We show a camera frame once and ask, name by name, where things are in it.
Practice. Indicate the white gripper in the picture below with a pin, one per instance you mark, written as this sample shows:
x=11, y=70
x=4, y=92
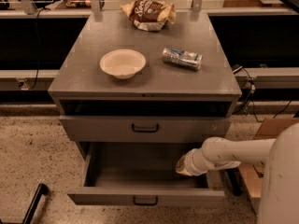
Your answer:
x=191, y=163

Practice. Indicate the grey top drawer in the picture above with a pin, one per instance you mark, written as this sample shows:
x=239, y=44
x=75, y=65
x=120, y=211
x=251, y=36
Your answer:
x=143, y=129

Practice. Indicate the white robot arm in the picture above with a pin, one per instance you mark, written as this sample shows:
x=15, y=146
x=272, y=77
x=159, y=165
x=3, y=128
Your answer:
x=279, y=203

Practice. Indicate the white paper bowl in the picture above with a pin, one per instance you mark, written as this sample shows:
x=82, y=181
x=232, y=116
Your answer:
x=122, y=63

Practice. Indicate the grey drawer cabinet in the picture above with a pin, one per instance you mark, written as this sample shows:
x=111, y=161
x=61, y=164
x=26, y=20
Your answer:
x=160, y=89

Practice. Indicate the black bar on floor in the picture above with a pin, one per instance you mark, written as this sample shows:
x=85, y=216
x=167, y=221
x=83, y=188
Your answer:
x=42, y=190

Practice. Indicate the crushed silver can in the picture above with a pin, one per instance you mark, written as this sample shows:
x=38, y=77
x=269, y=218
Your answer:
x=182, y=58

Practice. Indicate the cardboard box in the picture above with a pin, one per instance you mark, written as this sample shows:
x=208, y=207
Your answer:
x=252, y=176

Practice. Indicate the grey drawer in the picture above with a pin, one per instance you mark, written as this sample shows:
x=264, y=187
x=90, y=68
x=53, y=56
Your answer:
x=143, y=129
x=142, y=174

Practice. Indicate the brown chip bag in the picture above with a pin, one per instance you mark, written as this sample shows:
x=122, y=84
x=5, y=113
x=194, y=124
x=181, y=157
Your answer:
x=148, y=15

